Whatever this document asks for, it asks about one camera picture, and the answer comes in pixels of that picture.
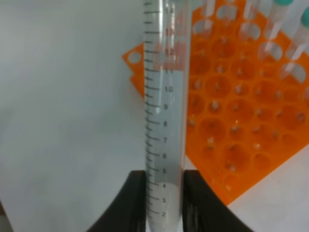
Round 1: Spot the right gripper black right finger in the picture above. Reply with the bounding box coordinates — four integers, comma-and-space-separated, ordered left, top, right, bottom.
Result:
183, 170, 252, 232

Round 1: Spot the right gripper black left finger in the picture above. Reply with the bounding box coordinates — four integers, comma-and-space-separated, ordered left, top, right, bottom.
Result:
88, 170, 146, 232

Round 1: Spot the test tube teal cap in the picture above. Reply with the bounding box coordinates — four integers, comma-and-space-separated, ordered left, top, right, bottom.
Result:
143, 0, 192, 232

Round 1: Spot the orange test tube rack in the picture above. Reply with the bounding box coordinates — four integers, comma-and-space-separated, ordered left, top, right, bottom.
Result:
123, 0, 309, 204

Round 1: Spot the test tube row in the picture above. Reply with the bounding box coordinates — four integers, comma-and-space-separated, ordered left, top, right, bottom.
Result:
239, 0, 260, 40
280, 7, 309, 79
258, 0, 293, 60

